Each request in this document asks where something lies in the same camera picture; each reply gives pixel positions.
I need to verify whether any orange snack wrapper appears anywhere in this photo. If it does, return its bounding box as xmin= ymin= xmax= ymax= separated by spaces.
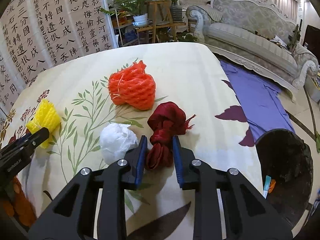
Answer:
xmin=268 ymin=179 xmax=276 ymax=194

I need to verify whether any light blue box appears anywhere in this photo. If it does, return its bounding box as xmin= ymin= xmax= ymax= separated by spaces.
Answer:
xmin=263 ymin=176 xmax=271 ymax=198

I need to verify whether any dark red mesh bag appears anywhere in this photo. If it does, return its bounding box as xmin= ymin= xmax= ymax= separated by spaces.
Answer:
xmin=145 ymin=101 xmax=196 ymax=171

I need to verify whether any white potted plant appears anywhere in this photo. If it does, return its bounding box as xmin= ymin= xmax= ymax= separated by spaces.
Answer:
xmin=99 ymin=0 xmax=148 ymax=28

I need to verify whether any ornate grey sofa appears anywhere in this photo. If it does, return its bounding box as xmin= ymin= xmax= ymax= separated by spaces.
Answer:
xmin=186 ymin=0 xmax=319 ymax=90

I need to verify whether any white crumpled plastic bag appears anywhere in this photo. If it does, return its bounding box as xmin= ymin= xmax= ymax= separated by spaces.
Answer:
xmin=99 ymin=123 xmax=138 ymax=165

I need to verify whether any wooden plant stand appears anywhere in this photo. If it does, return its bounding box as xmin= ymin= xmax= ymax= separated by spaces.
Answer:
xmin=135 ymin=0 xmax=186 ymax=43

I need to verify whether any yellow foam net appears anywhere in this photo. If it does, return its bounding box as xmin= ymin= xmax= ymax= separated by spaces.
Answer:
xmin=26 ymin=99 xmax=61 ymax=149

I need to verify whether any calligraphy folding screen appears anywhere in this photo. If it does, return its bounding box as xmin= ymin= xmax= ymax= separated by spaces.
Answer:
xmin=1 ymin=0 xmax=117 ymax=114

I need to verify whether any purple cloth on floor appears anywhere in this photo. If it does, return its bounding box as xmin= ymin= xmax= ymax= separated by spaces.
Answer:
xmin=220 ymin=60 xmax=295 ymax=141

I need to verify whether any dark cabinet by wall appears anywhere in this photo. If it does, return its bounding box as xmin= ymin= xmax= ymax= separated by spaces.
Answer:
xmin=303 ymin=25 xmax=320 ymax=61

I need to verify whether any floral cream tablecloth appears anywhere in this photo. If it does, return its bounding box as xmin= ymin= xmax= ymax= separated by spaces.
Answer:
xmin=0 ymin=42 xmax=263 ymax=240

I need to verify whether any red-orange foam net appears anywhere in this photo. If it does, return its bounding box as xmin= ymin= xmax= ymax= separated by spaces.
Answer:
xmin=108 ymin=61 xmax=156 ymax=111

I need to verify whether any black trash bag bin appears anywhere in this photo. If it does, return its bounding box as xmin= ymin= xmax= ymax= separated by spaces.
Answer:
xmin=255 ymin=129 xmax=313 ymax=228

